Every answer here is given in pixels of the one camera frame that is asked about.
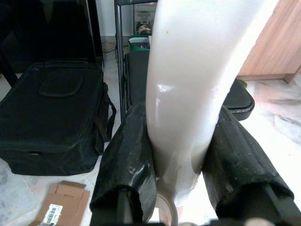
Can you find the black fabric carry bag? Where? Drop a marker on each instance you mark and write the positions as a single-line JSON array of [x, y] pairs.
[[47, 117]]

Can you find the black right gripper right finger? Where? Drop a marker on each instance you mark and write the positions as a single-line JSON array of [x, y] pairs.
[[240, 164]]

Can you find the flat brown cardboard box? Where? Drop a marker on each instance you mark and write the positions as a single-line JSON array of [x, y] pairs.
[[68, 200]]

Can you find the glossy black cabinet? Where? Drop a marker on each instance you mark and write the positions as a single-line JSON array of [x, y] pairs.
[[47, 30]]

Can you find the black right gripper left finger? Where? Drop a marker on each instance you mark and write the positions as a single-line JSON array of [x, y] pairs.
[[122, 153]]

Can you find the black metal rack frame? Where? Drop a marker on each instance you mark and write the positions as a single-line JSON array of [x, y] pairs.
[[119, 47]]

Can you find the small plush toy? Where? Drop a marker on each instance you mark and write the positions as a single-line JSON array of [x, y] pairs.
[[144, 28]]

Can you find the green cardboard box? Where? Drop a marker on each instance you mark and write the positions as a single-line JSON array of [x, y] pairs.
[[138, 47]]

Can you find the light wooden panel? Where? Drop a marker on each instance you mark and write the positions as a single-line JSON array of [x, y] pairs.
[[277, 47]]

